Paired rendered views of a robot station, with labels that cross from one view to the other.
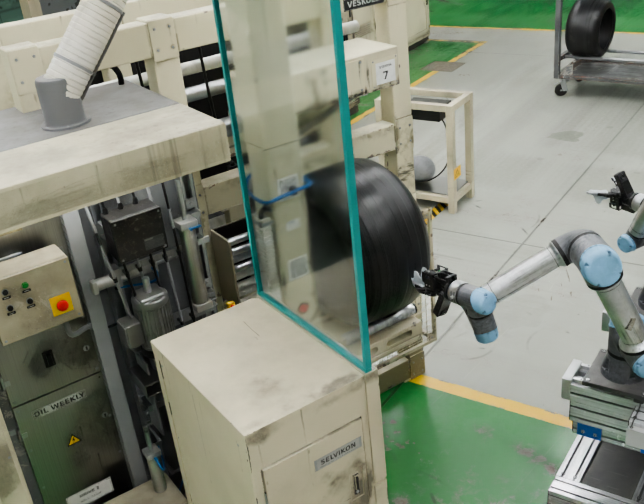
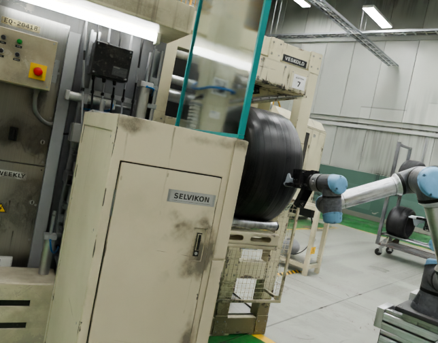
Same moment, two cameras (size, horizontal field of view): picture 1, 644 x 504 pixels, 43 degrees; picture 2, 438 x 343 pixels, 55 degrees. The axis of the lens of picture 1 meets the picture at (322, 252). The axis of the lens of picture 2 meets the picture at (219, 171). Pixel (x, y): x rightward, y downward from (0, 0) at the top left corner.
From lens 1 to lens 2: 135 cm
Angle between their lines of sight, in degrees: 24
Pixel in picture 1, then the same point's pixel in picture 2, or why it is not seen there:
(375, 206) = (273, 124)
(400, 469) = not seen: outside the picture
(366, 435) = (220, 200)
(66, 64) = not seen: outside the picture
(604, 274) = (436, 186)
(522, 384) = not seen: outside the picture
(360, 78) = (283, 77)
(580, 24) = (396, 216)
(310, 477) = (160, 203)
